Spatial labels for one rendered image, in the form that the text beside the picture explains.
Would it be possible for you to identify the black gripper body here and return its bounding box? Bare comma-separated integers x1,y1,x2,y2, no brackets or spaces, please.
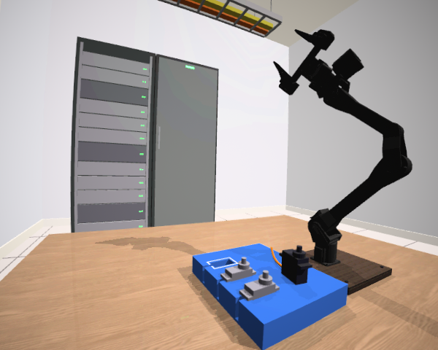
279,29,335,96

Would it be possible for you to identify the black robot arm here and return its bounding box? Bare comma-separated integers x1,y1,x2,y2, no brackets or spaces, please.
306,48,412,267

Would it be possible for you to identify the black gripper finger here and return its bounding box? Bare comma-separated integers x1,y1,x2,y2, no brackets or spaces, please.
274,62,294,88
294,29,326,45

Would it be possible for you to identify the blue flat deck plate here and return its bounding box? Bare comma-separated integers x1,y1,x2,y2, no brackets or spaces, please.
193,244,348,350

